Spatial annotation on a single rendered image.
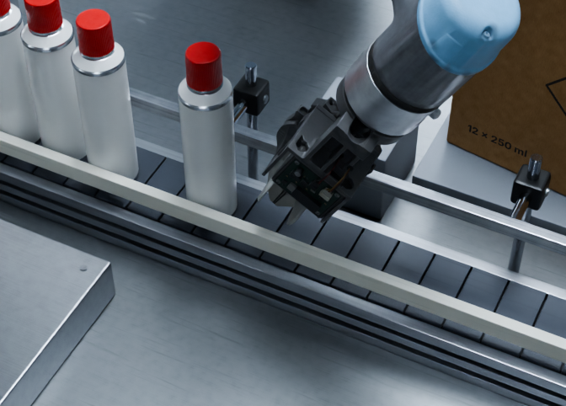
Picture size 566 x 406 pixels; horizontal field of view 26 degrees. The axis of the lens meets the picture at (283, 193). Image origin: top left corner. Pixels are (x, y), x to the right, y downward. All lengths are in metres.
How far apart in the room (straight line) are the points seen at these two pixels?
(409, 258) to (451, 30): 0.36
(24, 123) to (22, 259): 0.16
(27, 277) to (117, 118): 0.18
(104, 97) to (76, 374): 0.27
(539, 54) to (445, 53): 0.33
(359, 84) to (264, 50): 0.54
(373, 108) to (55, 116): 0.40
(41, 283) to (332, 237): 0.29
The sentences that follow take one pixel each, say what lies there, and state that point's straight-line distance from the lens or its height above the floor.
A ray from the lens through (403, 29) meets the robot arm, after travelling 0.95.
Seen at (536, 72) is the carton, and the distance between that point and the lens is 1.26.
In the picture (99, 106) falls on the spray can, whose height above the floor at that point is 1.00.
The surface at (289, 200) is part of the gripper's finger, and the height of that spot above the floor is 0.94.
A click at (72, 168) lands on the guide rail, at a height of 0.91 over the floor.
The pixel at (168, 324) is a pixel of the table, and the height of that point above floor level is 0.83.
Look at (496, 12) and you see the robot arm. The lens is 0.93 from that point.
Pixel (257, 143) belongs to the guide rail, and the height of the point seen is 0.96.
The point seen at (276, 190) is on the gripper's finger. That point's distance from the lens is 1.18.
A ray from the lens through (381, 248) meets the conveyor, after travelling 1.22.
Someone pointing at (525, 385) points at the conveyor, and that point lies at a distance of 1.16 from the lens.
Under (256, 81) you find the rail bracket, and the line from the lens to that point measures 1.25.
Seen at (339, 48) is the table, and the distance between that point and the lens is 1.52.
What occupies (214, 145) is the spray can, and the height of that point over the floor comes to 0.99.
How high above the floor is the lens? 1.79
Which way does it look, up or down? 46 degrees down
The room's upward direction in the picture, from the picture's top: straight up
